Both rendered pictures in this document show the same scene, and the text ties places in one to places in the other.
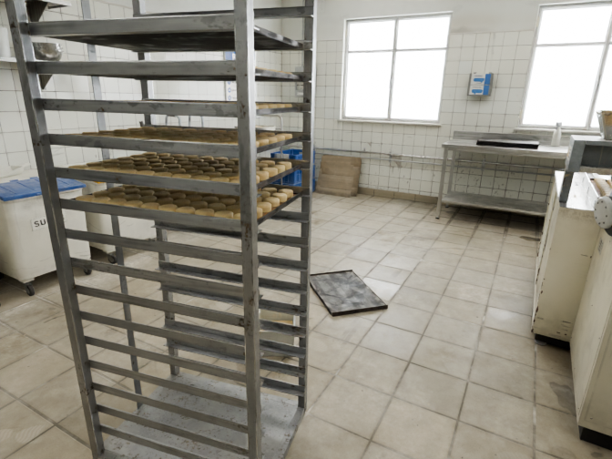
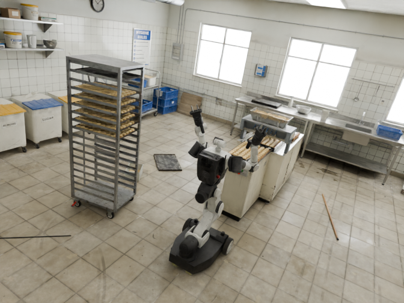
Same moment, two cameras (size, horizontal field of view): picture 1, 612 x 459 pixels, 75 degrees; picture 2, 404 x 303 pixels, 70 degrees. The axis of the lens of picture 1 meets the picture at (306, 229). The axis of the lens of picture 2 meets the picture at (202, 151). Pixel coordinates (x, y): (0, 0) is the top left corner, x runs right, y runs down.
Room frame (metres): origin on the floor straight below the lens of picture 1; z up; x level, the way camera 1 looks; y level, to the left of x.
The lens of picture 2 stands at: (-1.98, -0.65, 2.32)
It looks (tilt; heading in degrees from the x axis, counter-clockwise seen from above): 23 degrees down; 357
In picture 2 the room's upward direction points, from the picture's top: 9 degrees clockwise
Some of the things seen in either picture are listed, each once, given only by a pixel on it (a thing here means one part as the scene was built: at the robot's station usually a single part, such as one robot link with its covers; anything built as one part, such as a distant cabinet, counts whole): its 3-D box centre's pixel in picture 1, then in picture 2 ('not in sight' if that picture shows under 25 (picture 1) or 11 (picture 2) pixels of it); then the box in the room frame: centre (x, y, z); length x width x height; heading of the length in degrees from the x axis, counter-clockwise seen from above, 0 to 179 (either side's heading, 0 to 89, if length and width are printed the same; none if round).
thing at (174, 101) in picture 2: (292, 172); (165, 100); (5.73, 0.20, 0.30); 0.60 x 0.40 x 0.20; 151
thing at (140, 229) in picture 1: (111, 209); (71, 113); (3.36, 1.70, 0.38); 0.64 x 0.54 x 0.77; 59
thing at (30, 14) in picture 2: not in sight; (30, 12); (3.00, 2.13, 2.09); 0.25 x 0.24 x 0.21; 61
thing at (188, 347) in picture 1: (230, 356); (113, 175); (1.40, 0.30, 0.33); 0.64 x 0.03 x 0.03; 72
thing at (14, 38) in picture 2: not in sight; (13, 39); (2.74, 2.28, 1.67); 0.25 x 0.24 x 0.21; 151
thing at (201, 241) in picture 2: not in sight; (197, 235); (0.47, -0.86, 0.28); 0.21 x 0.20 x 0.13; 151
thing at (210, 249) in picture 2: not in sight; (198, 240); (0.50, -0.87, 0.19); 0.64 x 0.52 x 0.33; 151
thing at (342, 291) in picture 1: (343, 290); (167, 162); (2.63, -0.28, 0.02); 0.60 x 0.40 x 0.03; 17
